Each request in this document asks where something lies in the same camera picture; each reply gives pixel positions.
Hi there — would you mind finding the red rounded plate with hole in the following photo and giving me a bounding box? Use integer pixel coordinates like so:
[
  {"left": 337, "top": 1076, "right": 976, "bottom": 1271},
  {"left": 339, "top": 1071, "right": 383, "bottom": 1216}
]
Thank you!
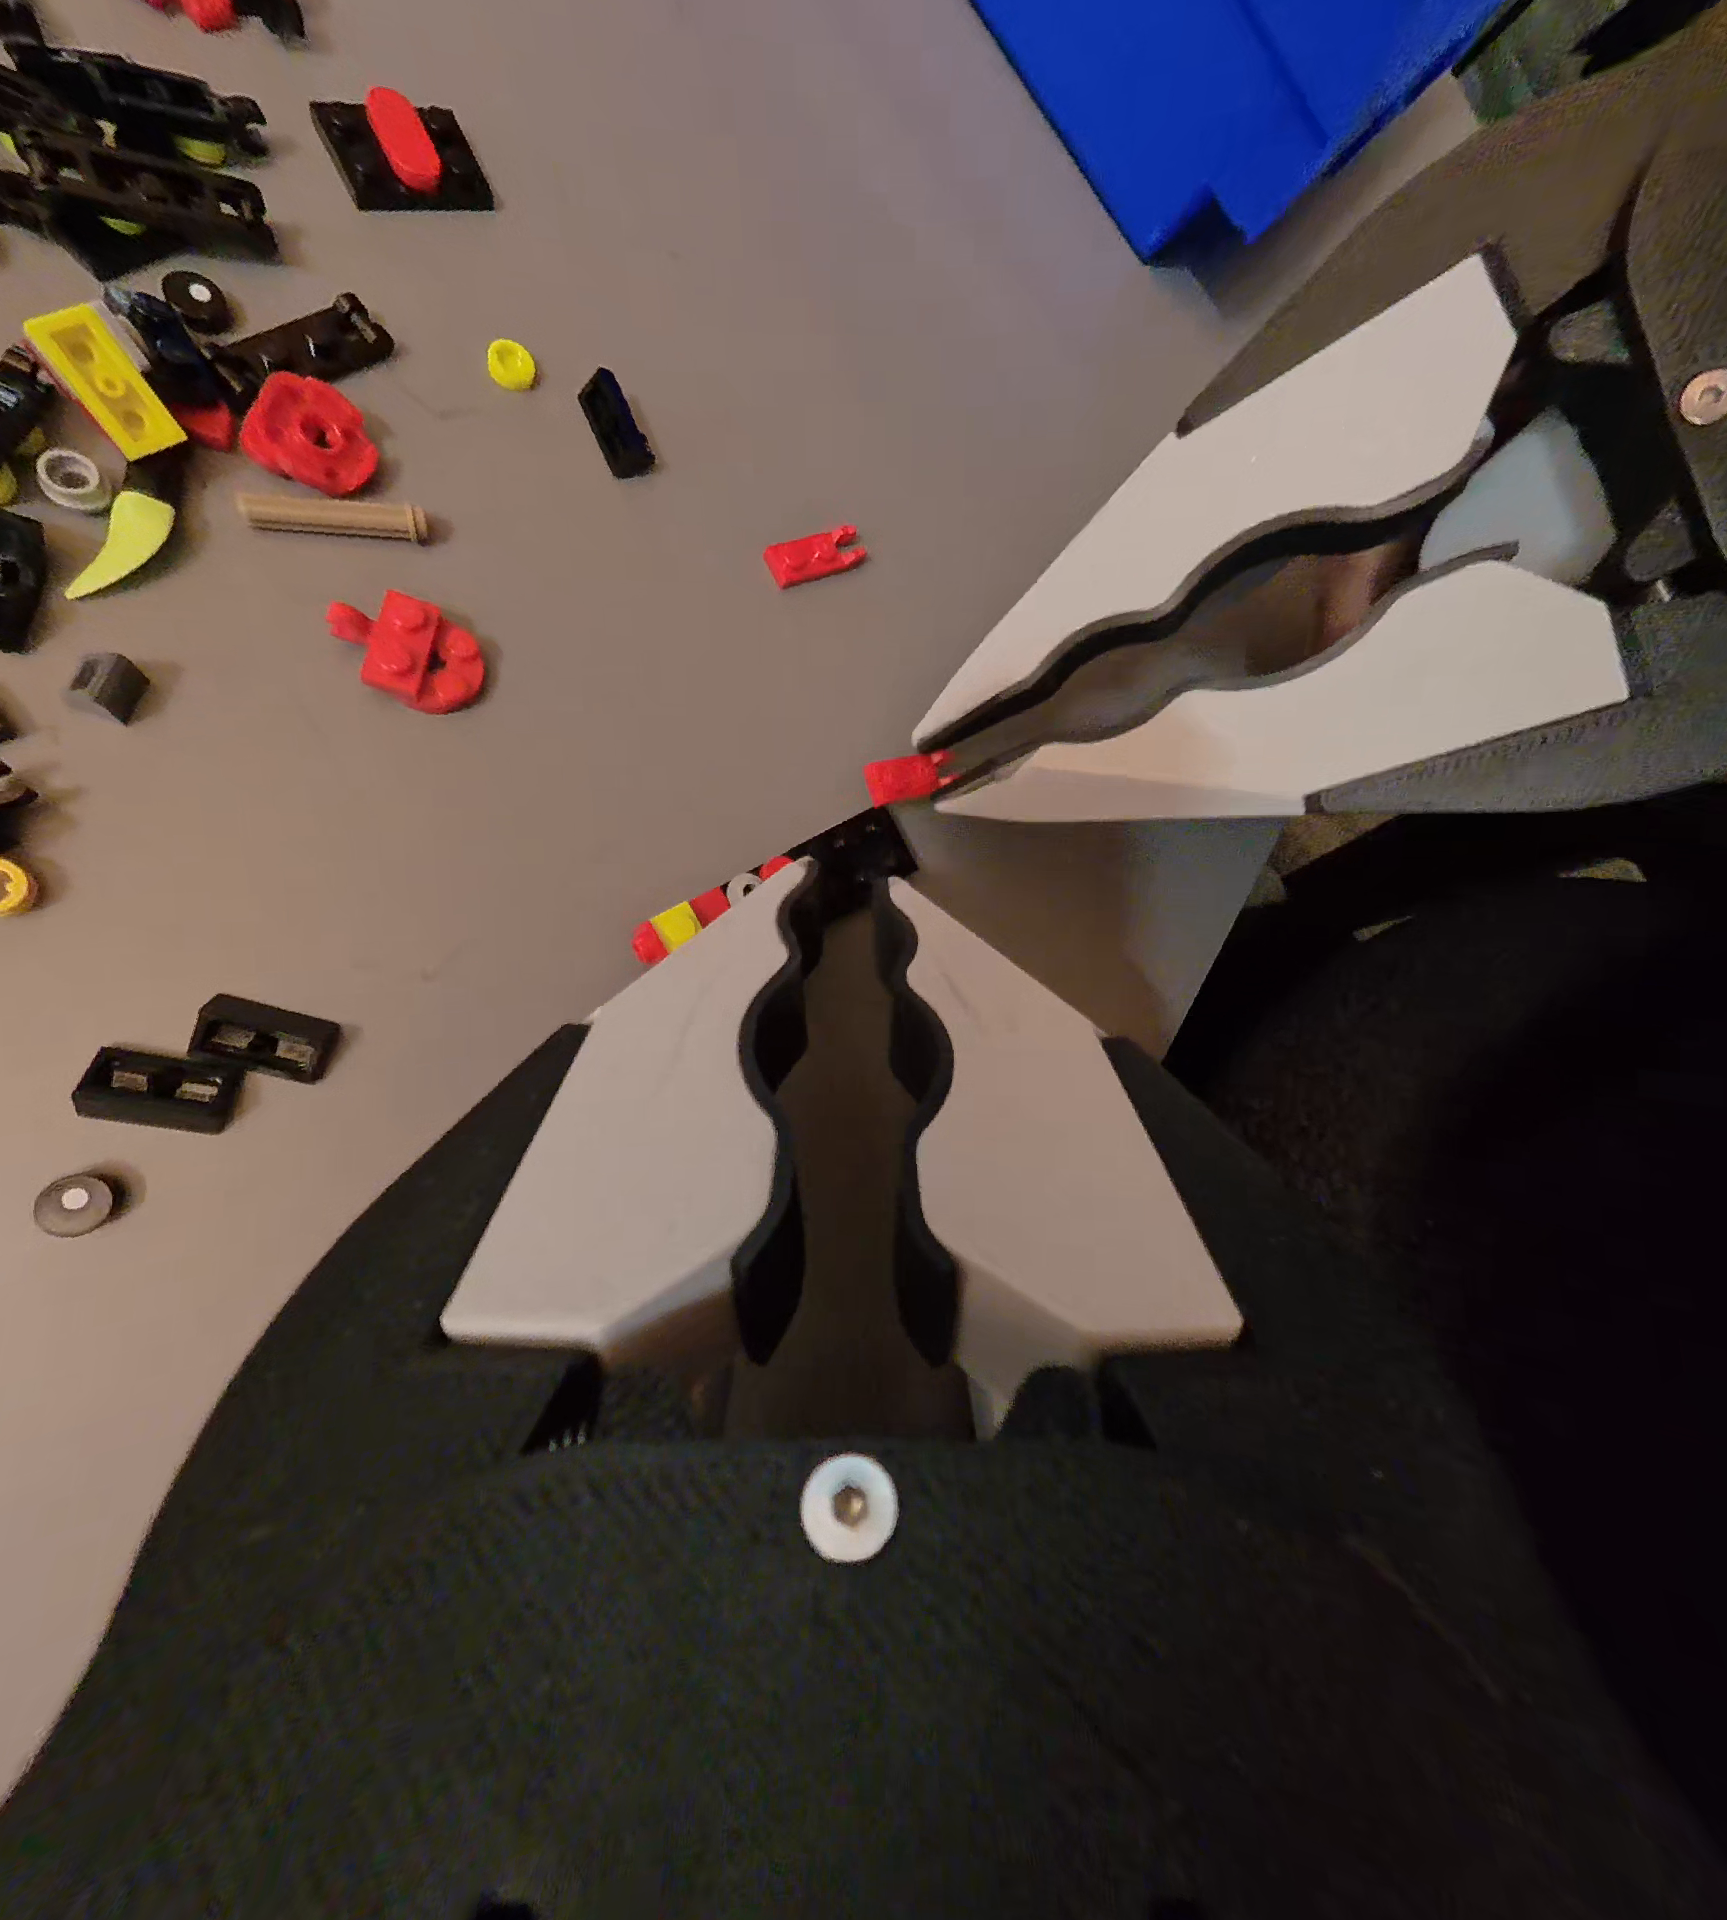
[{"left": 239, "top": 369, "right": 383, "bottom": 498}]

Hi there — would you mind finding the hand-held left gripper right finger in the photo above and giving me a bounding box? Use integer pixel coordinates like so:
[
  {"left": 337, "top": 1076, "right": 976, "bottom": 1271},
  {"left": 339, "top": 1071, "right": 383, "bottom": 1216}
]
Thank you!
[{"left": 870, "top": 876, "right": 1244, "bottom": 1428}]

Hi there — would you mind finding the dark blue lego piece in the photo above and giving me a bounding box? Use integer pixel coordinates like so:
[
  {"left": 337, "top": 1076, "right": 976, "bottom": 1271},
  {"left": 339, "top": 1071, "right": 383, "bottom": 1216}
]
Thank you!
[{"left": 107, "top": 284, "right": 229, "bottom": 407}]

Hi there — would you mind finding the black lego hinge plate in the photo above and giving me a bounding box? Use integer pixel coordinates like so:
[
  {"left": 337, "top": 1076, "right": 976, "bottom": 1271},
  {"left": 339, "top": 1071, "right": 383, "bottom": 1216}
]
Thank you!
[{"left": 211, "top": 292, "right": 399, "bottom": 396}]

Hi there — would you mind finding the pile of lego pieces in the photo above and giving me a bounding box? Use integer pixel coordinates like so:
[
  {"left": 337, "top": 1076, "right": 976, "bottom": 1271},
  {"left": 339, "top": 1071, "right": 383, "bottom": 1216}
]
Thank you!
[{"left": 0, "top": 0, "right": 281, "bottom": 280}]

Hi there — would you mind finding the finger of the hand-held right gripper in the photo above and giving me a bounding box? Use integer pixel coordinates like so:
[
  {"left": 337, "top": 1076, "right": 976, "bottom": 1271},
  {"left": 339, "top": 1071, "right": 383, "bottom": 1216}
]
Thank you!
[
  {"left": 936, "top": 552, "right": 1634, "bottom": 824},
  {"left": 912, "top": 248, "right": 1526, "bottom": 751}
]

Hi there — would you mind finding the black red yellow lego assembly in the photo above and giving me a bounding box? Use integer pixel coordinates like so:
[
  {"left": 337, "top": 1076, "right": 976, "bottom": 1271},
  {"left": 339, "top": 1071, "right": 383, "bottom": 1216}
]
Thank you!
[{"left": 631, "top": 806, "right": 922, "bottom": 969}]

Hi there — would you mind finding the blue plastic bin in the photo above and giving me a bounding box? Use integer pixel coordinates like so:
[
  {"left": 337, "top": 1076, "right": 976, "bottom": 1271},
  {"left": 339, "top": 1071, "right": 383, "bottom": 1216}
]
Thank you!
[{"left": 968, "top": 0, "right": 1518, "bottom": 268}]

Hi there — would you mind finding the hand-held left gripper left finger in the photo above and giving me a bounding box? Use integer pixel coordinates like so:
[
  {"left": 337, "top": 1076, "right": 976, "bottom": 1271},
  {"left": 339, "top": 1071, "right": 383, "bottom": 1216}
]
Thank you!
[{"left": 439, "top": 858, "right": 820, "bottom": 1369}]

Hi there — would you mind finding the tan lego axle pin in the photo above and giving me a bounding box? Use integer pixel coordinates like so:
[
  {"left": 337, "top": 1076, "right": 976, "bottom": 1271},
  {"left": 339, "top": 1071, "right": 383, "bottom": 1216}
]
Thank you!
[{"left": 237, "top": 491, "right": 433, "bottom": 545}]

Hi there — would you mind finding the yellow lego plate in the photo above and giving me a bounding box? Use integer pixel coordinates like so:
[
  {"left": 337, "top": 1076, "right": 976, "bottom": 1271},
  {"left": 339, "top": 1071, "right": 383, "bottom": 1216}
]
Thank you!
[{"left": 25, "top": 302, "right": 191, "bottom": 460}]

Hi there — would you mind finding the small black lego plate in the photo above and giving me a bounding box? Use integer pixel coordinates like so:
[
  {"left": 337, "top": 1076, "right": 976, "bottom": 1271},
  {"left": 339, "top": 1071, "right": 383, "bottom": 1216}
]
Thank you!
[{"left": 577, "top": 366, "right": 659, "bottom": 481}]

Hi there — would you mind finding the short lime lego claw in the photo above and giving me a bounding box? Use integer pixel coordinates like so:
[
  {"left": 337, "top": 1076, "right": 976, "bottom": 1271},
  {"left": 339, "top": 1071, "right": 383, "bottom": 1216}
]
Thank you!
[{"left": 65, "top": 485, "right": 179, "bottom": 601}]

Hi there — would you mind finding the red round plate with clip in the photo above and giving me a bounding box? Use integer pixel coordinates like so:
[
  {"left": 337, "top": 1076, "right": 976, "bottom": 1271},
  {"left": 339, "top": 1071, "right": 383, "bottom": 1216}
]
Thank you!
[{"left": 327, "top": 589, "right": 489, "bottom": 715}]

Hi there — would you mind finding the black plate with red tile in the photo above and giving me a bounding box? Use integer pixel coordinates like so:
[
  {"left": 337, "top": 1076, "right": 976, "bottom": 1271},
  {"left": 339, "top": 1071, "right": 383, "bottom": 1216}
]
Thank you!
[{"left": 309, "top": 84, "right": 497, "bottom": 215}]

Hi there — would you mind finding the short black lego plate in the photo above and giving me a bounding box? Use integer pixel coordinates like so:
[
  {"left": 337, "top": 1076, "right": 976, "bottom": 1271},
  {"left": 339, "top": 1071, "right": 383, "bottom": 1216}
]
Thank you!
[
  {"left": 73, "top": 1043, "right": 249, "bottom": 1136},
  {"left": 189, "top": 994, "right": 345, "bottom": 1085}
]

